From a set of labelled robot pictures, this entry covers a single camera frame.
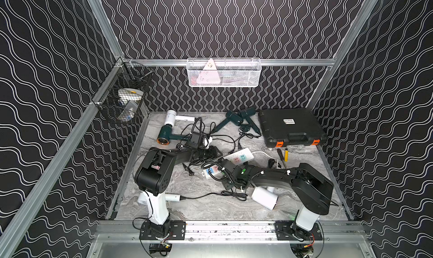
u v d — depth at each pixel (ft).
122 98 2.68
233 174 2.22
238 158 3.12
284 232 2.36
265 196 2.62
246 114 3.72
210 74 2.96
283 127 3.45
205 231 2.51
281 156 3.22
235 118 3.67
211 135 3.56
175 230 2.46
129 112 2.67
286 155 3.26
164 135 3.39
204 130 3.64
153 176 1.64
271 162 3.12
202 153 2.74
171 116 3.70
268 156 3.25
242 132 3.53
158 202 1.80
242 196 2.72
